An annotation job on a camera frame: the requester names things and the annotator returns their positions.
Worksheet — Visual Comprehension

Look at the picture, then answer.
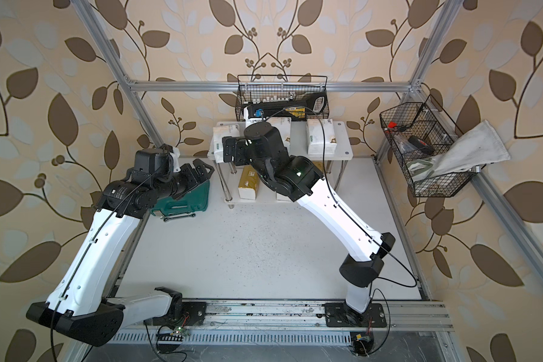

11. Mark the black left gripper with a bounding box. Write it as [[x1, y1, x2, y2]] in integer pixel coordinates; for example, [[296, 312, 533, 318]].
[[155, 157, 218, 202]]

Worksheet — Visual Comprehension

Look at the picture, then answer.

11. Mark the white tissue pack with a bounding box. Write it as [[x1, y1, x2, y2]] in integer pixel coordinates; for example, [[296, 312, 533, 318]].
[[212, 124, 240, 164], [306, 119, 337, 156], [266, 117, 291, 152]]

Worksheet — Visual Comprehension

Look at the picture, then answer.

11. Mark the gold tissue pack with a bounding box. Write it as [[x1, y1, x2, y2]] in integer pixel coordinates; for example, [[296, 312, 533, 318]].
[[276, 193, 291, 202], [238, 165, 259, 201], [312, 161, 325, 175]]

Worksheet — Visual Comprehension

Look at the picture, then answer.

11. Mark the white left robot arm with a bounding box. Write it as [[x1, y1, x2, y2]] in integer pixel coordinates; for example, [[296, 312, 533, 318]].
[[26, 149, 214, 347]]

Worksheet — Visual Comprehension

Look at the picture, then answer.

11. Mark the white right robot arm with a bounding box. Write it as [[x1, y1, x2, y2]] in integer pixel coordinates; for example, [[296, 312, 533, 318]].
[[221, 122, 395, 314]]

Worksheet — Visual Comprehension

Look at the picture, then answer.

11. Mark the white two-tier shelf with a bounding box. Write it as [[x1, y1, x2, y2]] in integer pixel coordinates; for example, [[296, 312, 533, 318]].
[[216, 121, 353, 209]]

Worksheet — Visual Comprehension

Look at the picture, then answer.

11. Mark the green plastic container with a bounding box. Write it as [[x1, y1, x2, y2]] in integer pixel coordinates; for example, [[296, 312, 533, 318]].
[[151, 180, 211, 217]]

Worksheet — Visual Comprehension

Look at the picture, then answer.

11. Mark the black yellow box in basket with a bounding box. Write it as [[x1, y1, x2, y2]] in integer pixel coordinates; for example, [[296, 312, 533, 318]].
[[236, 92, 330, 122]]

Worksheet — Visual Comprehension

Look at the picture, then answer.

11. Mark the small circuit board left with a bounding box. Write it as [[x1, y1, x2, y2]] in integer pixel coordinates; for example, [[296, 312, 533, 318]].
[[155, 327, 186, 354]]

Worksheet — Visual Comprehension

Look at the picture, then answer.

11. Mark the black device in right basket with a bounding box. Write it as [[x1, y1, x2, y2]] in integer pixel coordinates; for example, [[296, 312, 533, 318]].
[[408, 135, 435, 156]]

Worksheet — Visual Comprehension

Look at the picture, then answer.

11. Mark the round black connector right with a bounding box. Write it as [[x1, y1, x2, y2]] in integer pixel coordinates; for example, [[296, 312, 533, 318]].
[[349, 332, 374, 357]]

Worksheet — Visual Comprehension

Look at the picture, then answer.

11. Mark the white cloth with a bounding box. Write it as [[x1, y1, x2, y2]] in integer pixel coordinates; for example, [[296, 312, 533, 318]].
[[407, 120, 511, 181]]

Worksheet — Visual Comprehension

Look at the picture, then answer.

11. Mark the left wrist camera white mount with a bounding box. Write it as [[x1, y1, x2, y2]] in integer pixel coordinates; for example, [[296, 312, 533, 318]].
[[161, 144, 180, 173]]

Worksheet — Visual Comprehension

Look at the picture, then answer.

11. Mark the black wire basket back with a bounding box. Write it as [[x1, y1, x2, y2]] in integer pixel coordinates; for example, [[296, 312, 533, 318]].
[[235, 73, 330, 122]]

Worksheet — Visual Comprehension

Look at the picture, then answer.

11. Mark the black wire basket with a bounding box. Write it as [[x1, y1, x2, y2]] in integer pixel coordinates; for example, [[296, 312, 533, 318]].
[[379, 95, 482, 198], [235, 73, 330, 122]]

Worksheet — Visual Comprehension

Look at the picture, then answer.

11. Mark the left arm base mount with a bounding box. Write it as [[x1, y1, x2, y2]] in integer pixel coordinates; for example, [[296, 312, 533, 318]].
[[146, 301, 207, 327]]

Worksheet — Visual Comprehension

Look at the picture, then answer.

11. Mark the black wire basket right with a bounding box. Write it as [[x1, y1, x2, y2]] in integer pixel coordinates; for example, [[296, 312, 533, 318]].
[[379, 95, 482, 198]]

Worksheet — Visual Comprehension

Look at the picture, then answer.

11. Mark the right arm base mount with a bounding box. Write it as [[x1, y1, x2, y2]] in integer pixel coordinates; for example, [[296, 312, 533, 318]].
[[324, 303, 388, 329]]

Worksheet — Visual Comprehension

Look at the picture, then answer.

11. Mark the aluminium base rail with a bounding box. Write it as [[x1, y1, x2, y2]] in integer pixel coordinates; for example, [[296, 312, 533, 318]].
[[183, 297, 454, 332]]

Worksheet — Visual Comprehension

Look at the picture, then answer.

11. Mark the aluminium frame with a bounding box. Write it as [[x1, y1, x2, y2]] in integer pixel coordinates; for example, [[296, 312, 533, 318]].
[[70, 0, 543, 312]]

